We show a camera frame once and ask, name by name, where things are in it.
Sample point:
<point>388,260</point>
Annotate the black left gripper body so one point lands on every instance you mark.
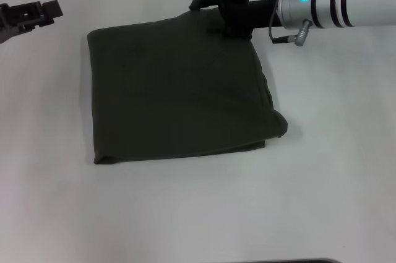
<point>7,24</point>

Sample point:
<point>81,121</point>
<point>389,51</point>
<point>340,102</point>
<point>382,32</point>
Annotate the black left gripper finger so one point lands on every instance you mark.
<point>37,10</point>
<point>37,25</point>

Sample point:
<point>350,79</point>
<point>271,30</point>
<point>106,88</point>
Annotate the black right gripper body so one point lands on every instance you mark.
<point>247,9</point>

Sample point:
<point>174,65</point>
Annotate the dark green printed t-shirt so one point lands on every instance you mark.
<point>173,89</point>

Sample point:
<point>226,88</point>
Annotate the dark flat object edge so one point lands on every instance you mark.
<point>300,261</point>

